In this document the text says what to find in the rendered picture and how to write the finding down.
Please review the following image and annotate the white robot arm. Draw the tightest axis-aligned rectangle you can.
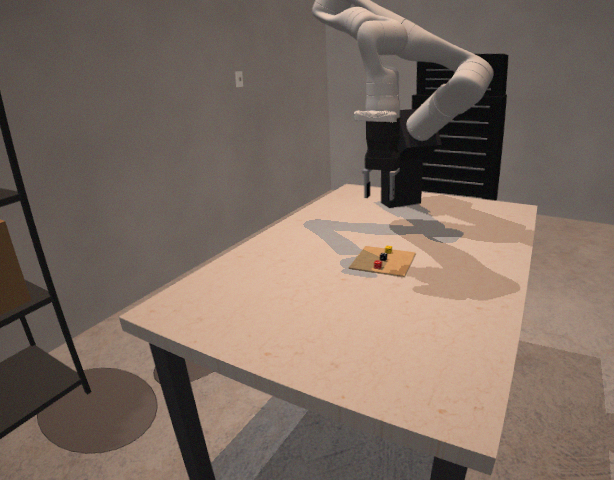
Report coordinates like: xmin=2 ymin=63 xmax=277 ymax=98
xmin=312 ymin=0 xmax=493 ymax=141

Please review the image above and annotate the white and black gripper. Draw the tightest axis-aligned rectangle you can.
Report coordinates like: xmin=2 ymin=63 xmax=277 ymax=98
xmin=354 ymin=95 xmax=401 ymax=201

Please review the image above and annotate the orange square mat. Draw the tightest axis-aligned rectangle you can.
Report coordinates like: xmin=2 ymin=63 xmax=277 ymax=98
xmin=349 ymin=246 xmax=416 ymax=277

